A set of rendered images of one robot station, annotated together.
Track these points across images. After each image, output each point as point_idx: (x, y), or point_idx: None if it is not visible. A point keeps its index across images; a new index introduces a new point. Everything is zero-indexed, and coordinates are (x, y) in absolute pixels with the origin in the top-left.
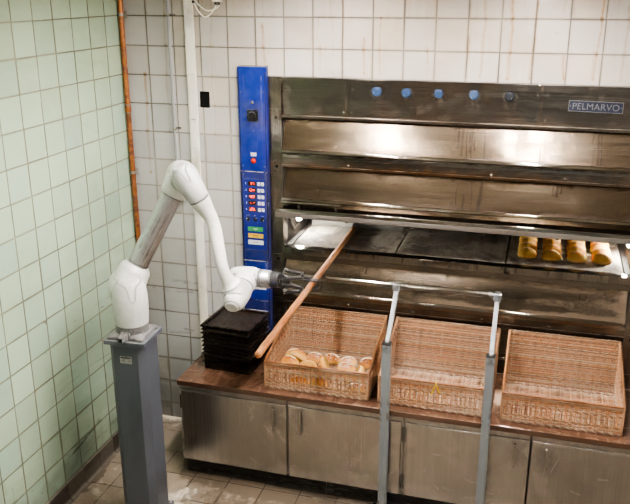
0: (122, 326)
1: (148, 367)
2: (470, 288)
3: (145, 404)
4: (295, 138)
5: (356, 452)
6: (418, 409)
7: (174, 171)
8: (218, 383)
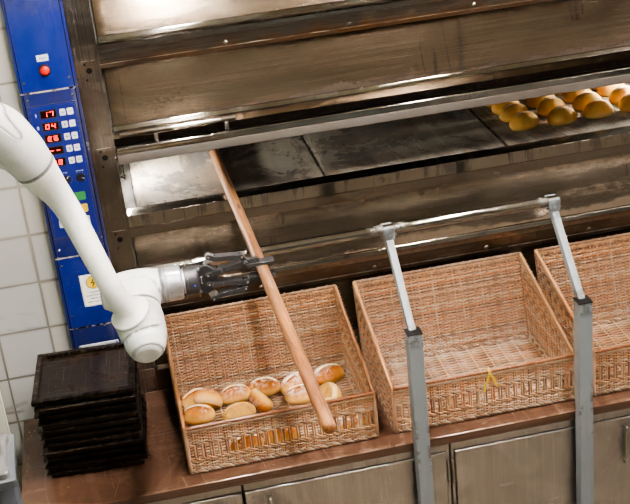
0: None
1: None
2: (462, 201)
3: None
4: (118, 10)
5: None
6: (465, 422)
7: None
8: (103, 498)
